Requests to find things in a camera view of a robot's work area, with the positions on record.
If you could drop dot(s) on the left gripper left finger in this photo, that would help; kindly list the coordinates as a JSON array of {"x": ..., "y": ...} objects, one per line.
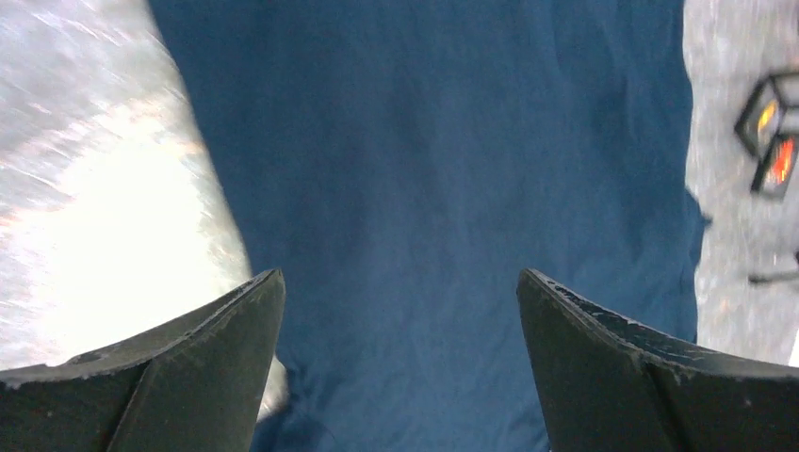
[{"x": 194, "y": 383}]

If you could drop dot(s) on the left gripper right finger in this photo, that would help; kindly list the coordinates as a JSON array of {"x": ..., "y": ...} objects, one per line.
[{"x": 608, "y": 383}]

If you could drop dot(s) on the navy blue t-shirt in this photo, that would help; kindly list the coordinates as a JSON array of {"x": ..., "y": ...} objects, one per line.
[{"x": 402, "y": 161}]

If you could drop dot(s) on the round gold brooch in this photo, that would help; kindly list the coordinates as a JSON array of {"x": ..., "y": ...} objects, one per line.
[{"x": 765, "y": 116}]

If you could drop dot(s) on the orange flower brooch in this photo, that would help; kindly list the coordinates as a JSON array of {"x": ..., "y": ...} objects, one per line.
[{"x": 783, "y": 161}]

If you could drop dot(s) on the black microphone tripod stand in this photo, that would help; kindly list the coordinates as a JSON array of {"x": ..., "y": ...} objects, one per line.
[{"x": 775, "y": 277}]

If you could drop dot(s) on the right black display frame box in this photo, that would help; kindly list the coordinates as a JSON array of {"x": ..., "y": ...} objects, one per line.
[{"x": 761, "y": 185}]

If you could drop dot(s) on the black display frame box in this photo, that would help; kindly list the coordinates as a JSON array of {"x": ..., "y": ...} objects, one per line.
[
  {"x": 761, "y": 185},
  {"x": 780, "y": 86}
]

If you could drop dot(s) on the left black display frame box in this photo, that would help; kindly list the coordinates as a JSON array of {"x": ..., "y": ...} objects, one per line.
[{"x": 780, "y": 86}]

